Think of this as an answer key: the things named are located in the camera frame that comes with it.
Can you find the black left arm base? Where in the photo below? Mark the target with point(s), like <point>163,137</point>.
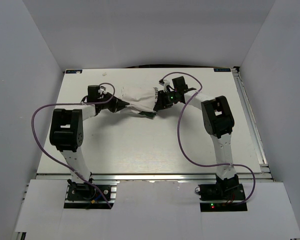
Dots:
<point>85,197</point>

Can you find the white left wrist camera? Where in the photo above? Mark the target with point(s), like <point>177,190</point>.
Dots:
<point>102,90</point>

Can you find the blue right corner label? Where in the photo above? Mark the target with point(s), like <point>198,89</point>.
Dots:
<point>222,70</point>

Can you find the blue table corner label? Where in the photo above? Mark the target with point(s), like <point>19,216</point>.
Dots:
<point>73,71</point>

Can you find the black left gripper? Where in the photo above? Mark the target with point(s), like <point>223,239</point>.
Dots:
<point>117,104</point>

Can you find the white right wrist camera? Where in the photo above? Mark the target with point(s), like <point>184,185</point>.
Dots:
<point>165,83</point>

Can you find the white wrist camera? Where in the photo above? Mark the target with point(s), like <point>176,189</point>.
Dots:
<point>165,83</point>
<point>102,90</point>

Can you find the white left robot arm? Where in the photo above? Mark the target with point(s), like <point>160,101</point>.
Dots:
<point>67,133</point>

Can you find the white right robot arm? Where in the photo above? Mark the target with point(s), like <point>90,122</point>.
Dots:
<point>218,122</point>

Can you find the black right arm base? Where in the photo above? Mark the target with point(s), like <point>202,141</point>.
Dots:
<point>215,200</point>

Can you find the white green-sleeved t-shirt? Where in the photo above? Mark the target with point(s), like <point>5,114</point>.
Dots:
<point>141,101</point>

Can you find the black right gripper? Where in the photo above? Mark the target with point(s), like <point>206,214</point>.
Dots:
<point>162,103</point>

